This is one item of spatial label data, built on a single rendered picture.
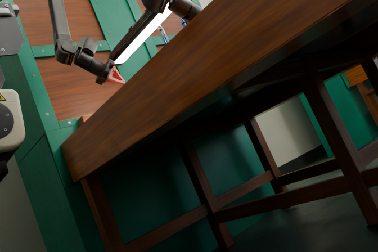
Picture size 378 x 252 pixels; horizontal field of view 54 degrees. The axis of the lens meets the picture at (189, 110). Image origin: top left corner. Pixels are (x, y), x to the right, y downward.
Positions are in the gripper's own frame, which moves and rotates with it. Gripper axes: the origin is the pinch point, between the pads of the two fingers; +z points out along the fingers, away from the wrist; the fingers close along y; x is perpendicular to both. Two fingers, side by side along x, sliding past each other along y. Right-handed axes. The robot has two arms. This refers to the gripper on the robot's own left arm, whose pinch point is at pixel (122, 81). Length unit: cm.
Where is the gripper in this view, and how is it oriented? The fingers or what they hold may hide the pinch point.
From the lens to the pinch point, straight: 152.2
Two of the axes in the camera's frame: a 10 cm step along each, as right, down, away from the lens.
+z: 8.1, 4.4, 4.0
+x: -1.7, 8.1, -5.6
